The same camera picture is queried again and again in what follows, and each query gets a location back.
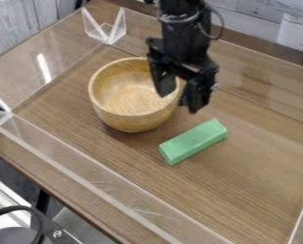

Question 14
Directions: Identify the brown wooden bowl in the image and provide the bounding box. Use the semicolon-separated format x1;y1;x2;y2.
88;57;180;132

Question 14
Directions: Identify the clear acrylic enclosure wall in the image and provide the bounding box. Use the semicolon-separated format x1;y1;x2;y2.
0;0;303;244

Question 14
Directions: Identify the black cable loop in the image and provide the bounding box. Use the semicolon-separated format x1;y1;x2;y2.
0;205;44;244

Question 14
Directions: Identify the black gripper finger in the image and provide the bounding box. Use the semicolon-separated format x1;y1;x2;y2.
149;58;177;97
179;73;216;113

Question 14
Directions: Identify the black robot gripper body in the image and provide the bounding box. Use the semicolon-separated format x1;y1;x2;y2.
147;37;219;78

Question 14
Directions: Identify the grey metal bracket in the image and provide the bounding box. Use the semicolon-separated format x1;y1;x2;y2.
30;209;82;244

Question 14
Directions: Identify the black table leg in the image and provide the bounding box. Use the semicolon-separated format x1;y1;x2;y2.
36;190;50;214

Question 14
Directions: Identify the green rectangular block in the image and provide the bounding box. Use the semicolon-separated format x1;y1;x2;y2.
159;119;228;166

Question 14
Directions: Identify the white cylindrical container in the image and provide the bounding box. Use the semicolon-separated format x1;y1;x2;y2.
276;12;303;51

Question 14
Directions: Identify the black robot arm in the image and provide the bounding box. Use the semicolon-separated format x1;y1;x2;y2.
145;0;224;113

